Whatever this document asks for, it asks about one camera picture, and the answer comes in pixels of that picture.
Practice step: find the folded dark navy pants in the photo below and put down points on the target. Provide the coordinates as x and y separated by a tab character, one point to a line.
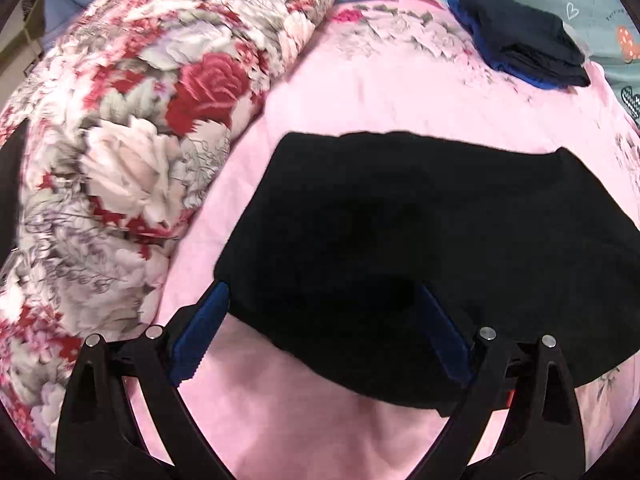
520	30

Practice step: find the black flat object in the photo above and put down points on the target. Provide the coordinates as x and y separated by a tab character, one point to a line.
10	195

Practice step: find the pink floral bedsheet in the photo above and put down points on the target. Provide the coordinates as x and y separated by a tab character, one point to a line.
390	90

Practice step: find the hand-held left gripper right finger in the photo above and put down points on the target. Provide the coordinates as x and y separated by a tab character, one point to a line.
445	335

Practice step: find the folded blue garment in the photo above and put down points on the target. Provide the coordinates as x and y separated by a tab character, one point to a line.
492	60

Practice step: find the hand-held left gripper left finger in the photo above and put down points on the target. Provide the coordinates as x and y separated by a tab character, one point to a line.
200	330

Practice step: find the black pants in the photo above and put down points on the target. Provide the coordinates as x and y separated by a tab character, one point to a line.
400	240

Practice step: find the red floral quilt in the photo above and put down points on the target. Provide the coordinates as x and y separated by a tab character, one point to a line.
150	110

